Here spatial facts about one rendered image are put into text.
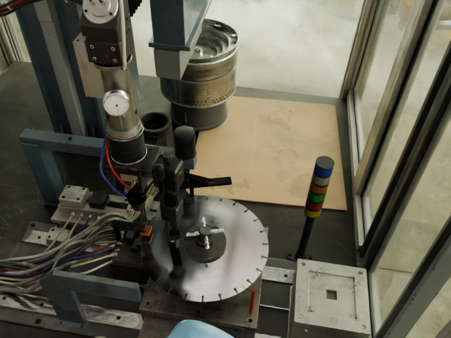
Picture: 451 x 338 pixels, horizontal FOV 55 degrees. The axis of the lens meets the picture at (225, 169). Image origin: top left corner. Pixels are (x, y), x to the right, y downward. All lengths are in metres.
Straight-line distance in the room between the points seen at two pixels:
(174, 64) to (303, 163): 0.71
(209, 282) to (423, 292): 0.49
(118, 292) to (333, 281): 0.54
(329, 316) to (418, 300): 0.32
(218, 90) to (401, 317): 1.02
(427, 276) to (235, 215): 0.57
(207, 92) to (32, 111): 0.78
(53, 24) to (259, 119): 0.87
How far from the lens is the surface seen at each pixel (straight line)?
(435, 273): 0.79
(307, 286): 1.16
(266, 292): 1.30
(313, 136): 1.78
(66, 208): 1.41
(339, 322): 1.13
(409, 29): 1.25
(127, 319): 1.27
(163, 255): 1.13
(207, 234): 1.09
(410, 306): 0.88
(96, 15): 0.76
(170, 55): 1.16
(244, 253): 1.13
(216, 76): 1.57
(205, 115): 1.70
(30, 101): 2.06
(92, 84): 0.92
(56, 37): 1.45
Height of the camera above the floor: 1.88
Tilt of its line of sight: 45 degrees down
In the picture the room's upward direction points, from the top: 2 degrees clockwise
